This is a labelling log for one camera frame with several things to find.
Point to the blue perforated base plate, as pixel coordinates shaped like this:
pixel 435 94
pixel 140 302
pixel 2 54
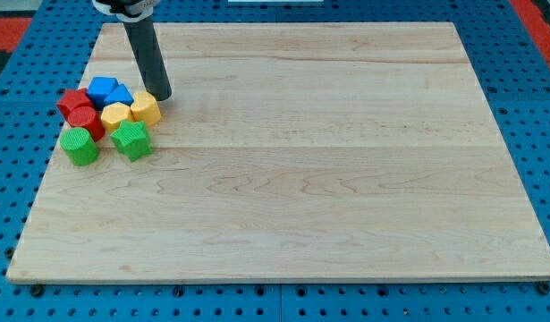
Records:
pixel 52 57

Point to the red cylinder block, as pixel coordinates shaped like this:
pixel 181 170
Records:
pixel 86 117

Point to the green star block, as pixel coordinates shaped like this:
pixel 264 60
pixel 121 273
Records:
pixel 132 139

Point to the blue triangle block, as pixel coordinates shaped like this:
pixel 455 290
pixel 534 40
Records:
pixel 120 94

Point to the red block left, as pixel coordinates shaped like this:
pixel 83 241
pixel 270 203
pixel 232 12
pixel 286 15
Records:
pixel 73 99

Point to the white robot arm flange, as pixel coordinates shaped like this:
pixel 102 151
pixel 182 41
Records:
pixel 128 11

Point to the blue cube block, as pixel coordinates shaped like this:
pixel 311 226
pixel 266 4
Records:
pixel 99 89

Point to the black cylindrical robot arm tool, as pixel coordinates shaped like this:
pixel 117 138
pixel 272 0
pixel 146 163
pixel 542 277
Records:
pixel 148 57

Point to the yellow hexagon block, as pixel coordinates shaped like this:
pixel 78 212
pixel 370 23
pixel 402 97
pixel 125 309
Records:
pixel 113 114

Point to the light wooden board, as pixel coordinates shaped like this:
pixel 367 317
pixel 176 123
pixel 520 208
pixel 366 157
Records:
pixel 328 153

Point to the green cylinder block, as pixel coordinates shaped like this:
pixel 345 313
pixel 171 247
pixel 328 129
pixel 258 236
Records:
pixel 79 146

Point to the yellow heart block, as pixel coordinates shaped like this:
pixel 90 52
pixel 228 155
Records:
pixel 145 108

